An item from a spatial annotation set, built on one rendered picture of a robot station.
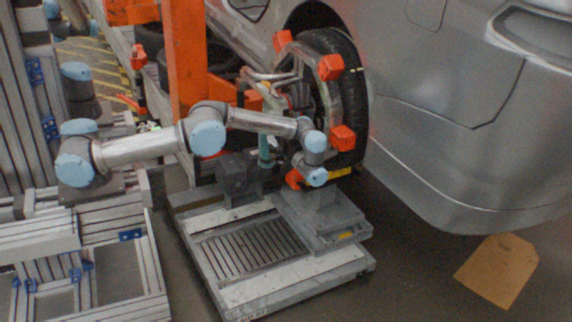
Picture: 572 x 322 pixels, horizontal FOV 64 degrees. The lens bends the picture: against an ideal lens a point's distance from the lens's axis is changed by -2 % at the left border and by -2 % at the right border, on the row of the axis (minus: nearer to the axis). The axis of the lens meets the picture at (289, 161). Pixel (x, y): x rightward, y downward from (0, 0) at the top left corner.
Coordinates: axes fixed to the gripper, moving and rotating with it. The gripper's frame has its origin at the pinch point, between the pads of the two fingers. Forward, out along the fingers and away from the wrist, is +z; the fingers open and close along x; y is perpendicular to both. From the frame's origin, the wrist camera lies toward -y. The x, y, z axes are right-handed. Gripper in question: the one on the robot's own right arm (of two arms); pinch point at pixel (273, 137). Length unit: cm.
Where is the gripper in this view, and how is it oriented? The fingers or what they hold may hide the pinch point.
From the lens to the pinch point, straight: 195.4
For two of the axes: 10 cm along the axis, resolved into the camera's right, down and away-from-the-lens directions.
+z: -5.0, -5.1, 7.0
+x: -8.6, 2.4, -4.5
